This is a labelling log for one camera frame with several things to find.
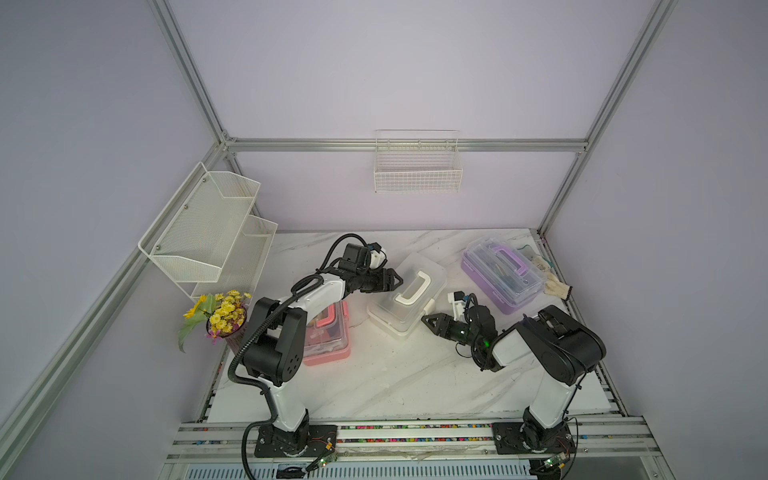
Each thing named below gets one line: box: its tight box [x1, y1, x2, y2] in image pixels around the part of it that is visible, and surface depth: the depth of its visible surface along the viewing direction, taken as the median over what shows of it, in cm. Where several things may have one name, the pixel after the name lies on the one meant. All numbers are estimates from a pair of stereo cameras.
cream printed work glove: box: [543, 272, 573, 301], surface depth 104 cm
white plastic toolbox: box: [367, 252, 448, 338], surface depth 90 cm
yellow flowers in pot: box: [178, 290, 252, 353], surface depth 71 cm
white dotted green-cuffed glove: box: [531, 256, 555, 272], surface depth 106 cm
